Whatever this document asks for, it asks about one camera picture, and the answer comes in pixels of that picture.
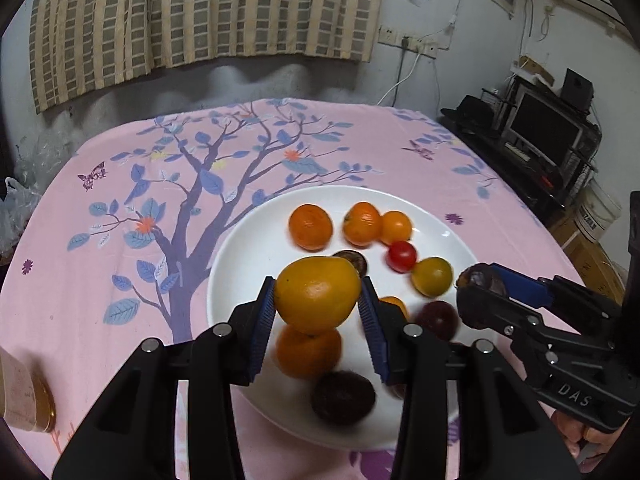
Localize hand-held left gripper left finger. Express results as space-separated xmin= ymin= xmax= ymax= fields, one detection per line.
xmin=52 ymin=276 xmax=277 ymax=480

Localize white plastic bucket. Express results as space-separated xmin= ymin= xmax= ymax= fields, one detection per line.
xmin=575 ymin=180 xmax=623 ymax=246

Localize black speaker box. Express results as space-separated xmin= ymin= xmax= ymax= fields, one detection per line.
xmin=560 ymin=68 xmax=596 ymax=111

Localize brown cardboard carton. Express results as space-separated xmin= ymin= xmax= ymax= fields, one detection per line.
xmin=550 ymin=215 xmax=631 ymax=306

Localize beige checked curtain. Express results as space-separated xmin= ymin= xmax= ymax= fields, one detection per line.
xmin=30 ymin=0 xmax=390 ymax=113

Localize large orange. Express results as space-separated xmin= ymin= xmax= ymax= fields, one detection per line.
xmin=275 ymin=325 xmax=343 ymax=380

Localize small orange tangerine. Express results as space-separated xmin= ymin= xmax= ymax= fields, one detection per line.
xmin=288 ymin=203 xmax=334 ymax=252
xmin=342 ymin=202 xmax=383 ymax=247
xmin=274 ymin=256 xmax=362 ymax=336
xmin=378 ymin=296 xmax=411 ymax=321

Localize medium dark purple plum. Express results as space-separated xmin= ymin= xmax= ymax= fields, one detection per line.
xmin=414 ymin=300 xmax=460 ymax=341

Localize small yellow orange tomato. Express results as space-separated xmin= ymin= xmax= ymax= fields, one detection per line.
xmin=380 ymin=210 xmax=413 ymax=246

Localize person's right hand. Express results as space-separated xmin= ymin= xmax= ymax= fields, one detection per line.
xmin=551 ymin=409 xmax=618 ymax=461

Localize large dark red plum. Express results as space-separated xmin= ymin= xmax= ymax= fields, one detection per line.
xmin=310 ymin=370 xmax=377 ymax=427

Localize clear plastic bags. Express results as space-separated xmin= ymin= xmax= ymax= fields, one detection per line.
xmin=0 ymin=140 xmax=66 ymax=257

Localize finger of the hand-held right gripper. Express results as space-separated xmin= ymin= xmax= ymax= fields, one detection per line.
xmin=489 ymin=263 xmax=624 ymax=342
xmin=457 ymin=286 xmax=547 ymax=342

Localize plastic jar with cream lid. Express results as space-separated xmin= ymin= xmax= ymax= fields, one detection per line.
xmin=0 ymin=345 xmax=56 ymax=433

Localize white power cable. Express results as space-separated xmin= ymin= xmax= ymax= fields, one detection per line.
xmin=377 ymin=52 xmax=421 ymax=106

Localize red cherry tomato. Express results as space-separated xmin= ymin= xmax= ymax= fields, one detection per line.
xmin=385 ymin=240 xmax=418 ymax=274

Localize dark brown water chestnut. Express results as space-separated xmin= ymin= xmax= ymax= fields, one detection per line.
xmin=331 ymin=250 xmax=369 ymax=278
xmin=456 ymin=263 xmax=508 ymax=297

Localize computer monitor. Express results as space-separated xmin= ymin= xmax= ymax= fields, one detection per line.
xmin=502 ymin=90 xmax=586 ymax=166

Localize pink deer print tablecloth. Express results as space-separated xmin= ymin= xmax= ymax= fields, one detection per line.
xmin=0 ymin=97 xmax=601 ymax=480

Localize black hat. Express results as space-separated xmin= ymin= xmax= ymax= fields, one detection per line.
xmin=440 ymin=95 xmax=501 ymax=136

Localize white wall power strip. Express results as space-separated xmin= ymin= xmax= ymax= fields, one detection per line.
xmin=400 ymin=35 xmax=438 ymax=58

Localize flat cardboard box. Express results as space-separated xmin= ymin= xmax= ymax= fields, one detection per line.
xmin=517 ymin=55 xmax=556 ymax=86

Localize black low desk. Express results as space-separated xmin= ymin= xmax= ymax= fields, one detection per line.
xmin=440 ymin=110 xmax=601 ymax=221

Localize white oval plate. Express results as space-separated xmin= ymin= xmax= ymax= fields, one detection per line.
xmin=207 ymin=186 xmax=478 ymax=451

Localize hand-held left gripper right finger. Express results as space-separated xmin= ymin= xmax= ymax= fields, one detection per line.
xmin=357 ymin=276 xmax=576 ymax=480

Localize small yellow green tomato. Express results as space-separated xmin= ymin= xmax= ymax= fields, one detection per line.
xmin=411 ymin=257 xmax=454 ymax=297

